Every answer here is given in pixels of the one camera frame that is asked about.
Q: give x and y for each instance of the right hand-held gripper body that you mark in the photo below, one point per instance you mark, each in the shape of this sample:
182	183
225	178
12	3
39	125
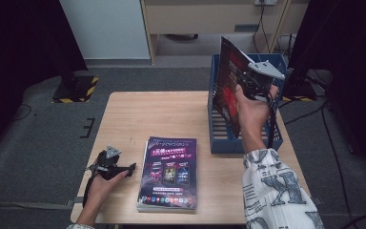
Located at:
259	82

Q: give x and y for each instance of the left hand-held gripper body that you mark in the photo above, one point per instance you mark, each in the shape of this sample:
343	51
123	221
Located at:
106	163

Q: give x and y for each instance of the black book with red print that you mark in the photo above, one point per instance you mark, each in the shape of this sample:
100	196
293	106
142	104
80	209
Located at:
227	86

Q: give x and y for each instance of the purple book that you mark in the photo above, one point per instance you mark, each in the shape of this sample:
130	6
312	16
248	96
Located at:
171	159

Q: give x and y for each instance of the blue file rack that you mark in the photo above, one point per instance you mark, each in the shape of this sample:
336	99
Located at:
225	146

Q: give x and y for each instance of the person's left hand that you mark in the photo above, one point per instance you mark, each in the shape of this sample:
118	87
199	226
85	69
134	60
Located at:
98	192

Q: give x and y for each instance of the person's right hand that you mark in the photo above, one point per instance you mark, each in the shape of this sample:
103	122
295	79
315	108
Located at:
252	114

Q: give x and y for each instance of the black floor tape mark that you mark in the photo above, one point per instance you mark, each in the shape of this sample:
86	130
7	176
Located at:
90	129

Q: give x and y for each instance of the black stand with striped base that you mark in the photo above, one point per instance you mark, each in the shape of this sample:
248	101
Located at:
300	90
76	92

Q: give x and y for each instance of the grey tape strip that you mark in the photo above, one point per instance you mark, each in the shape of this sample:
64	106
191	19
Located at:
81	199

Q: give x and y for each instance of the dark curtain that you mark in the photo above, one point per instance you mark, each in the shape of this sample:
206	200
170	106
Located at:
19	47
355	63

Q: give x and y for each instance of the white cabinet panel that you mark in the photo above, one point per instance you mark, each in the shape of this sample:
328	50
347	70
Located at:
108	28

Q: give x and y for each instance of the white wall socket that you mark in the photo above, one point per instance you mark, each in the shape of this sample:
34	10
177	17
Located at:
265	2

